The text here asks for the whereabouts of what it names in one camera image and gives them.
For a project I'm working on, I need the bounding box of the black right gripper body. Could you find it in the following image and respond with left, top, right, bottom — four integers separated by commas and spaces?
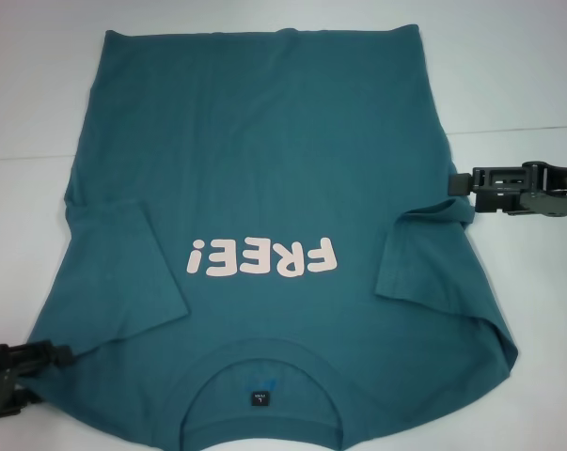
519, 160, 567, 219

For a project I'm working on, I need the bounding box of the teal t-shirt with FREE print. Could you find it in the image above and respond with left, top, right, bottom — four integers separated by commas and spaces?
22, 25, 522, 451

